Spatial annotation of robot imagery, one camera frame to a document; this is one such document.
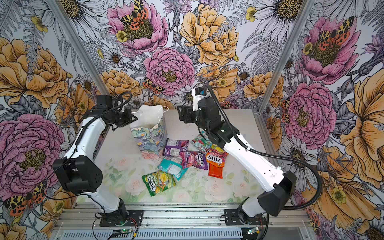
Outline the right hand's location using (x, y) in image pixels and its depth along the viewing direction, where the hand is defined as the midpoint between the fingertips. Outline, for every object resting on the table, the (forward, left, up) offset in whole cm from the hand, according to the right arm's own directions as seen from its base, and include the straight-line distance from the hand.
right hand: (181, 111), depth 68 cm
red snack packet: (-12, -17, -37) cm, 43 cm away
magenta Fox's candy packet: (-5, -4, -35) cm, 35 cm away
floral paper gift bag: (-1, +17, -12) cm, 21 cm away
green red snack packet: (+6, -9, -36) cm, 37 cm away
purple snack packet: (+4, +8, -36) cm, 37 cm away
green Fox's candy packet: (-18, +15, -35) cm, 42 cm away
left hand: (+8, +26, -15) cm, 31 cm away
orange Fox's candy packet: (-4, -18, -36) cm, 41 cm away
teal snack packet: (-11, +7, -34) cm, 36 cm away
